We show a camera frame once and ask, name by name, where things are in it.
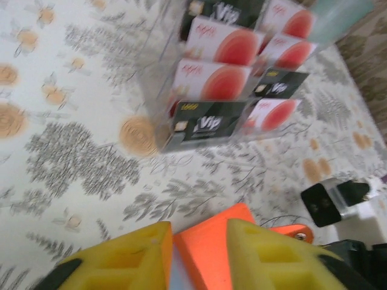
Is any teal plastic cup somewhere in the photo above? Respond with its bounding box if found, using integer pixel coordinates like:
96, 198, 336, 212
310, 0, 376, 46

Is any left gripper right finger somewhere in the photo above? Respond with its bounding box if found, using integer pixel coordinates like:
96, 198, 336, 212
226, 218, 377, 290

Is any black VIP card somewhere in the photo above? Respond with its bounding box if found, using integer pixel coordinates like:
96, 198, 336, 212
171, 100, 247, 150
189, 0, 244, 27
253, 68, 310, 100

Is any orange card holder wallet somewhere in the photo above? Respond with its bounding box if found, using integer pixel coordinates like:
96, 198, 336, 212
172, 202, 314, 290

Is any white red-circle card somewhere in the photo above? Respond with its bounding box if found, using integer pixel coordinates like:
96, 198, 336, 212
259, 33, 317, 71
183, 16, 264, 66
171, 59, 252, 102
244, 98, 302, 135
262, 0, 317, 39

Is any clear acrylic card stand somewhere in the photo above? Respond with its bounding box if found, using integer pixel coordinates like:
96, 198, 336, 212
137, 0, 318, 153

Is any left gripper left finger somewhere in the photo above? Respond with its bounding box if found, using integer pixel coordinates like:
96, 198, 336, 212
33, 221, 174, 290

